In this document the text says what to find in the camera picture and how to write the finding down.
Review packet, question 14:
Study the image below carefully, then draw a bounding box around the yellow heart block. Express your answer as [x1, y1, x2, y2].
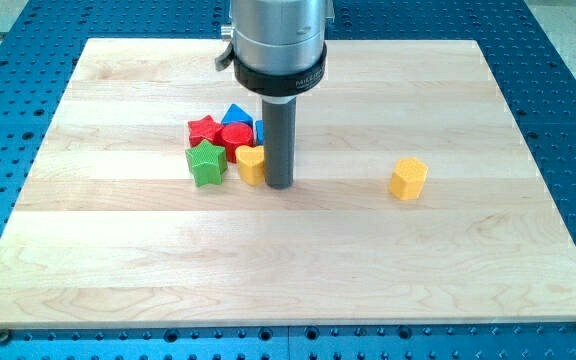
[235, 145, 265, 186]

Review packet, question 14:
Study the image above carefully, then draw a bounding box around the light wooden board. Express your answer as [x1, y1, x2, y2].
[0, 38, 576, 329]

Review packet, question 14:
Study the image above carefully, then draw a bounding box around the green star block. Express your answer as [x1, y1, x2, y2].
[185, 140, 227, 187]

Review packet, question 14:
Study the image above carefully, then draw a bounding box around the blue perforated metal table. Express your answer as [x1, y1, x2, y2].
[0, 0, 576, 359]

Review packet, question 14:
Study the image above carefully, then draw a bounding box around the red cylinder block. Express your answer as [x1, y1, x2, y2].
[219, 122, 254, 163]

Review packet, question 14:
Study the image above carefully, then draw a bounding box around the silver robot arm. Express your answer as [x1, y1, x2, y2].
[215, 0, 334, 104]

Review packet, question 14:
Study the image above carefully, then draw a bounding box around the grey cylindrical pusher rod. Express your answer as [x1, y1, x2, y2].
[262, 96, 296, 189]

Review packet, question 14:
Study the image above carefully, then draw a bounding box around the blue triangle block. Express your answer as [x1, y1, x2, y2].
[221, 104, 254, 127]

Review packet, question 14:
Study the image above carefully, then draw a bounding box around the blue block behind rod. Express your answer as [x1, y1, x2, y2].
[254, 120, 264, 146]

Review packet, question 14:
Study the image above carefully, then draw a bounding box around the red star block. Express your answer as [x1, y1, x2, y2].
[187, 115, 223, 147]

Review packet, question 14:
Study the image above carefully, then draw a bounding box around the yellow hexagon block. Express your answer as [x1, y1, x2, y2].
[388, 157, 428, 200]

